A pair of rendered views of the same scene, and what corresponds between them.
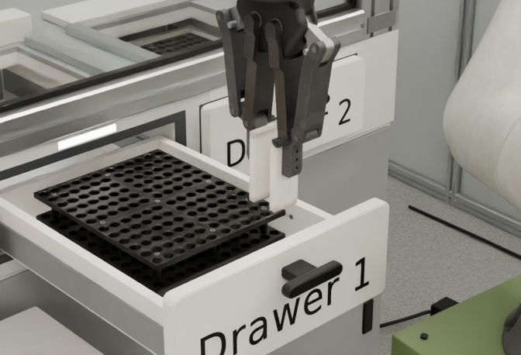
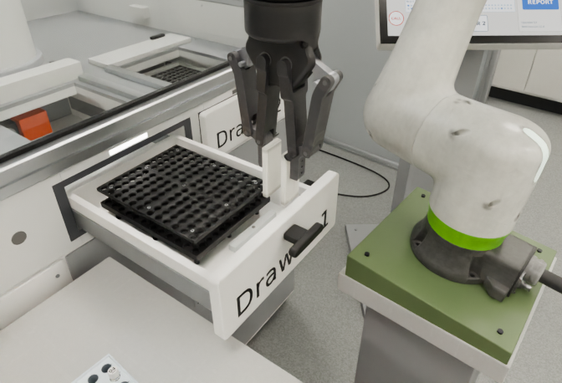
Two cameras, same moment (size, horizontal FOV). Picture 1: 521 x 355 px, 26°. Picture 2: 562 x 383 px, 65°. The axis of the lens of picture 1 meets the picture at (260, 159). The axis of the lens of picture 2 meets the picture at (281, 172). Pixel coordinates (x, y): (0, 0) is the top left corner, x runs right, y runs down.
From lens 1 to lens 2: 52 cm
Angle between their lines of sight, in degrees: 13
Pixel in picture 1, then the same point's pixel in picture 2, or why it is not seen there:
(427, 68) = not seen: hidden behind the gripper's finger
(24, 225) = (92, 214)
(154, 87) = (169, 105)
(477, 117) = (395, 113)
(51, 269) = (116, 243)
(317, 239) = (303, 208)
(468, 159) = (387, 140)
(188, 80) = (190, 98)
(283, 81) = (293, 109)
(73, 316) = not seen: hidden behind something
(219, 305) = (247, 273)
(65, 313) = not seen: hidden behind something
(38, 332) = (113, 278)
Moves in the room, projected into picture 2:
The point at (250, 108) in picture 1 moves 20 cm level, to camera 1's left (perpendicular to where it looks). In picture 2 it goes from (261, 130) to (74, 148)
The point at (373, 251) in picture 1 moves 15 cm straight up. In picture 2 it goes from (330, 204) to (336, 121)
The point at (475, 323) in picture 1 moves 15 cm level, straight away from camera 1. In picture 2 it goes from (392, 238) to (377, 188)
